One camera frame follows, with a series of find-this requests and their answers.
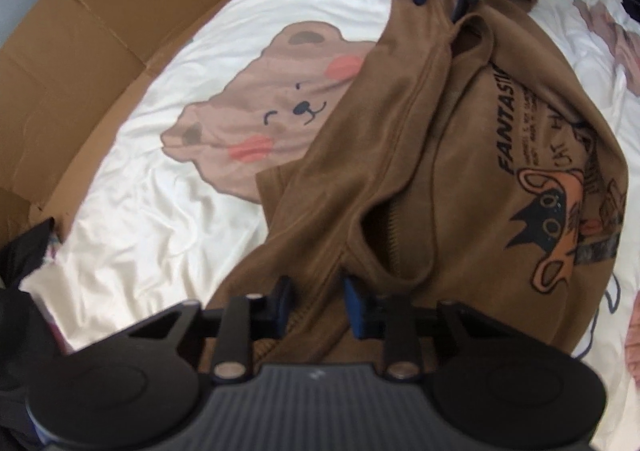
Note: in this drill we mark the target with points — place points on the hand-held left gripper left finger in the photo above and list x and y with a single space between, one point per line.
285 303

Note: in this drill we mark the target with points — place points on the brown printed t-shirt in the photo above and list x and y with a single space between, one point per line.
400 156

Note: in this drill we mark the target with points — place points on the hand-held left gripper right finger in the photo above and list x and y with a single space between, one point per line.
352 306

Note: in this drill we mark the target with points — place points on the black garment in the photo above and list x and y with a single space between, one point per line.
20 321

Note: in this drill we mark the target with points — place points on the white bear-print bed sheet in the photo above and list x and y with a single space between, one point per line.
175 231

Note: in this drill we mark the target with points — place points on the brown cardboard sheet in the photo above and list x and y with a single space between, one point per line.
100 31

